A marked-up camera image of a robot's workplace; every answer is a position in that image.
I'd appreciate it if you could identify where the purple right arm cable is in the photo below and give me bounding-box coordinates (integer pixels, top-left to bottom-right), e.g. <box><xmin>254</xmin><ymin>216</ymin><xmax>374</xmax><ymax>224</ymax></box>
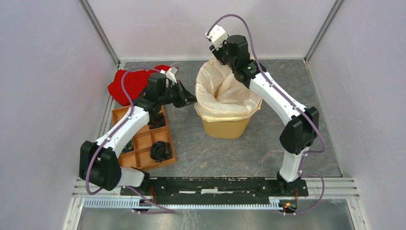
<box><xmin>206</xmin><ymin>13</ymin><xmax>327</xmax><ymax>178</ymax></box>

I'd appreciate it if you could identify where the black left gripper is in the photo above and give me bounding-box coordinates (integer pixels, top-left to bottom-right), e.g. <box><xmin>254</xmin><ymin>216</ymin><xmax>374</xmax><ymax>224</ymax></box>
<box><xmin>159</xmin><ymin>80</ymin><xmax>199</xmax><ymax>109</ymax></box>

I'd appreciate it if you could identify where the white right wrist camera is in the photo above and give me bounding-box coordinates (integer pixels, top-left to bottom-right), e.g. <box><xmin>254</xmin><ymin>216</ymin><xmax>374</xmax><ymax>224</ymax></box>
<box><xmin>206</xmin><ymin>24</ymin><xmax>229</xmax><ymax>50</ymax></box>

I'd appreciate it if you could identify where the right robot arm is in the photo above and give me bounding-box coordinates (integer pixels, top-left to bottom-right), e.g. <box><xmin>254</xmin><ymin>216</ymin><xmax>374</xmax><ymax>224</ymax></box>
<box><xmin>207</xmin><ymin>34</ymin><xmax>319</xmax><ymax>196</ymax></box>

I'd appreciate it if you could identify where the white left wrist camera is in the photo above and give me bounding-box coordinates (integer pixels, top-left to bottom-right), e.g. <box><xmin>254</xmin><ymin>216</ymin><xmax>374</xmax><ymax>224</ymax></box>
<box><xmin>160</xmin><ymin>67</ymin><xmax>178</xmax><ymax>87</ymax></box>

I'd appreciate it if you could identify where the black rolled bag lower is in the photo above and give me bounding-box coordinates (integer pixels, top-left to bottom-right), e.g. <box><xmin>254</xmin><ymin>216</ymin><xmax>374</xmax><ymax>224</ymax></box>
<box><xmin>149</xmin><ymin>141</ymin><xmax>173</xmax><ymax>163</ymax></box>

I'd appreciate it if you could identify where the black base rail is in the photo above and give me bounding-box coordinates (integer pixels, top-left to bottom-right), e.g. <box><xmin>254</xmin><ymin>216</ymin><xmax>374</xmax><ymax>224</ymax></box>
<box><xmin>136</xmin><ymin>175</ymin><xmax>309</xmax><ymax>205</ymax></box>

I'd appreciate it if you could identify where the dark blue-yellow rolled bag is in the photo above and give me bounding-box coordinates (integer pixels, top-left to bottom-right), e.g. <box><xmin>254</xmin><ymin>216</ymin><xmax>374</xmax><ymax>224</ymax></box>
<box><xmin>121</xmin><ymin>139</ymin><xmax>134</xmax><ymax>154</ymax></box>

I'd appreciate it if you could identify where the white slotted cable duct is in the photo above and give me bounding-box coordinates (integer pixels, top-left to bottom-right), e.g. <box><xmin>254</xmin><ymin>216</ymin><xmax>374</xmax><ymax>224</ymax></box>
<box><xmin>83</xmin><ymin>198</ymin><xmax>282</xmax><ymax>211</ymax></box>

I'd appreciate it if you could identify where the yellow mesh trash bin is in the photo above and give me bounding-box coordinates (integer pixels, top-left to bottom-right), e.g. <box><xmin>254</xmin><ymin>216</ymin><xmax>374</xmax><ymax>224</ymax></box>
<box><xmin>202</xmin><ymin>118</ymin><xmax>250</xmax><ymax>139</ymax></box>

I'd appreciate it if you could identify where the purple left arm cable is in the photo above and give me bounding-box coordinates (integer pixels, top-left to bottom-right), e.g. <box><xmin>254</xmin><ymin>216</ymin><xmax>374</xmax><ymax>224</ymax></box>
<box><xmin>85</xmin><ymin>67</ymin><xmax>176</xmax><ymax>214</ymax></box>

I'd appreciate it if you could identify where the red cloth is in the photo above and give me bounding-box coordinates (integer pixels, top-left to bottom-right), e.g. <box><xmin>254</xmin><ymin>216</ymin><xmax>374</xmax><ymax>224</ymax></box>
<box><xmin>107</xmin><ymin>69</ymin><xmax>155</xmax><ymax>106</ymax></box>

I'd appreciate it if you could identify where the black rolled bag upper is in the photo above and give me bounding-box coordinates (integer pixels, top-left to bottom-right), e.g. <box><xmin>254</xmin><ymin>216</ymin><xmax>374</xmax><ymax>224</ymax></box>
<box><xmin>148</xmin><ymin>113</ymin><xmax>166</xmax><ymax>129</ymax></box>

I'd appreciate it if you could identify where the cream plastic trash bag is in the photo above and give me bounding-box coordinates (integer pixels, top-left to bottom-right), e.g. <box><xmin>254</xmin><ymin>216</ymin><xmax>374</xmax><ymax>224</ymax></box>
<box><xmin>194</xmin><ymin>56</ymin><xmax>262</xmax><ymax>122</ymax></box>

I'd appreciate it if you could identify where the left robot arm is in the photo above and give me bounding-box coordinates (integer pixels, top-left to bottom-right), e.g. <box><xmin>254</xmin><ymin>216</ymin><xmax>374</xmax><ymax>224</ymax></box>
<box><xmin>79</xmin><ymin>72</ymin><xmax>197</xmax><ymax>195</ymax></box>

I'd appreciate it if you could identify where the black rolled bag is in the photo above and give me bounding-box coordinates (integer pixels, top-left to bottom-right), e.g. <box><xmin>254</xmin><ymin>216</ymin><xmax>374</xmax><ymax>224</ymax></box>
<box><xmin>148</xmin><ymin>113</ymin><xmax>166</xmax><ymax>129</ymax></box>
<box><xmin>149</xmin><ymin>141</ymin><xmax>173</xmax><ymax>163</ymax></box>

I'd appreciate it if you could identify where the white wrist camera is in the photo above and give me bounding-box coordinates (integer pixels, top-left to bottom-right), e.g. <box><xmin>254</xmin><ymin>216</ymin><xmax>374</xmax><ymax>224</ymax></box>
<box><xmin>160</xmin><ymin>67</ymin><xmax>178</xmax><ymax>87</ymax></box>
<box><xmin>206</xmin><ymin>24</ymin><xmax>229</xmax><ymax>50</ymax></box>

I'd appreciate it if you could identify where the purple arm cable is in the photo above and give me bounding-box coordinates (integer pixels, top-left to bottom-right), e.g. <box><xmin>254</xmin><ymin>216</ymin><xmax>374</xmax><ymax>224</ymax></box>
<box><xmin>206</xmin><ymin>13</ymin><xmax>327</xmax><ymax>178</ymax></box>
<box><xmin>85</xmin><ymin>67</ymin><xmax>176</xmax><ymax>214</ymax></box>

